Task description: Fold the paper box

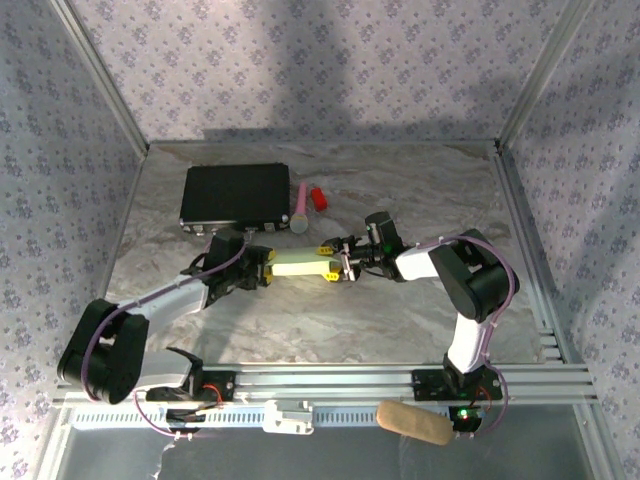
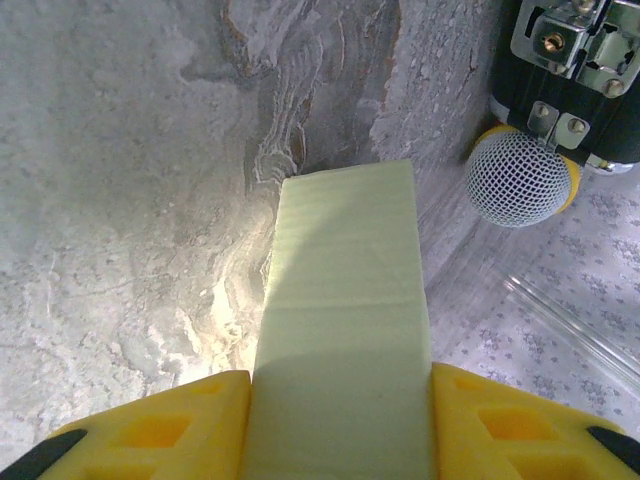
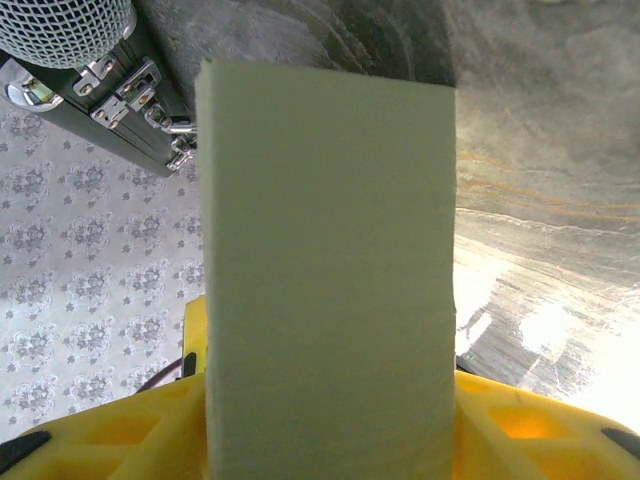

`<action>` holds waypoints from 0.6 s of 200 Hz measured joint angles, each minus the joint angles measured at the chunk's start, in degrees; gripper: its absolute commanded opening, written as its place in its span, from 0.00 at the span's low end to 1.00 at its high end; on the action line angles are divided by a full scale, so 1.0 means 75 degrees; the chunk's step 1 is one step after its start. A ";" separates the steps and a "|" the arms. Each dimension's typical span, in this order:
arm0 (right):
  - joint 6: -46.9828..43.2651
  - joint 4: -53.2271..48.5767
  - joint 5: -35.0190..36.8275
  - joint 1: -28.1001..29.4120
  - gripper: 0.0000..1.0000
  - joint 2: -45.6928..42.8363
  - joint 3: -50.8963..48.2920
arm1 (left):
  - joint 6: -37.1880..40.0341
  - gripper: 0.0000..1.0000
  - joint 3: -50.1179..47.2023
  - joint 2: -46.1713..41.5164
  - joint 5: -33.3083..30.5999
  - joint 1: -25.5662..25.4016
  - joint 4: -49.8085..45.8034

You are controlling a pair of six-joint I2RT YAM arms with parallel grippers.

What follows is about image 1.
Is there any pink toy microphone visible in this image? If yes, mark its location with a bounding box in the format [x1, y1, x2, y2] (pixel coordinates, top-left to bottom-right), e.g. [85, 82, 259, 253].
[288, 181, 310, 235]

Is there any black cable connector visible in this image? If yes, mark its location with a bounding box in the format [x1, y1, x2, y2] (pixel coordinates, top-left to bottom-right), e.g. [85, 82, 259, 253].
[165, 408, 207, 432]

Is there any small circuit board with LED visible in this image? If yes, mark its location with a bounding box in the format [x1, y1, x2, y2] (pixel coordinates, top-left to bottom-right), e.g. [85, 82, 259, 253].
[448, 405, 484, 434]

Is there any tan foam roll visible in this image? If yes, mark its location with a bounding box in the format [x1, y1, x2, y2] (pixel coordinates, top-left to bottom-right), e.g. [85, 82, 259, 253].
[375, 399, 455, 447]

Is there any white plastic clip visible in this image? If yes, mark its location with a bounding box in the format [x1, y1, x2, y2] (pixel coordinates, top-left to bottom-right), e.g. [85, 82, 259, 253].
[262, 399, 315, 435]

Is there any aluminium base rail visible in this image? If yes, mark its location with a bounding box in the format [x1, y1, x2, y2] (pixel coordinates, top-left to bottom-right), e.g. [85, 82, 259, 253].
[52, 363, 600, 407]

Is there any white slotted cable duct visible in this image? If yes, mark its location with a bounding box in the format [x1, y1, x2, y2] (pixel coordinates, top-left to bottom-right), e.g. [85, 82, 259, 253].
[69, 402, 457, 432]

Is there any black hard case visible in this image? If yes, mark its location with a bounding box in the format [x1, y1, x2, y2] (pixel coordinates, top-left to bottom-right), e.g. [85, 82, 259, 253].
[178, 163, 292, 237]

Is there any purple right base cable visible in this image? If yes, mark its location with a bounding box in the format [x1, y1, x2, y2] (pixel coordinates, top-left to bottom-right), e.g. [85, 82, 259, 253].
[469, 369, 510, 441]

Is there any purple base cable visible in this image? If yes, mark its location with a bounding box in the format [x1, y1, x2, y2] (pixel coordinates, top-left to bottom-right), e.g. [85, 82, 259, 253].
[133, 389, 224, 442]
[469, 369, 510, 441]

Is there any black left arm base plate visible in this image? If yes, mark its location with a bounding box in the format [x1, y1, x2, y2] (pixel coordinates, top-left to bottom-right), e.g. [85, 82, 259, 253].
[144, 369, 237, 404]

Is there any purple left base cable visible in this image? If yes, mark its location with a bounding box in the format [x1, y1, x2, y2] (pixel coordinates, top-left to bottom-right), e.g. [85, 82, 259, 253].
[133, 389, 224, 442]

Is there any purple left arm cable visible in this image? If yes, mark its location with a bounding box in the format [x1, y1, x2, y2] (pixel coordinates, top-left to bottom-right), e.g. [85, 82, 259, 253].
[81, 237, 249, 404]

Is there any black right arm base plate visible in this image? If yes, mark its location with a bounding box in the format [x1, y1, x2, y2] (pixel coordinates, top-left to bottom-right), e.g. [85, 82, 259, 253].
[410, 368, 504, 402]

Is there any light green paper box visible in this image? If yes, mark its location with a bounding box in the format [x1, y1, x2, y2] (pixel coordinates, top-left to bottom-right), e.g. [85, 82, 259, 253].
[269, 247, 344, 279]

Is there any aluminium frame post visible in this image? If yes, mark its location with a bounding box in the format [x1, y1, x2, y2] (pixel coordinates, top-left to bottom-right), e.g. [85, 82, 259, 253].
[49, 0, 151, 154]
[497, 0, 599, 149]

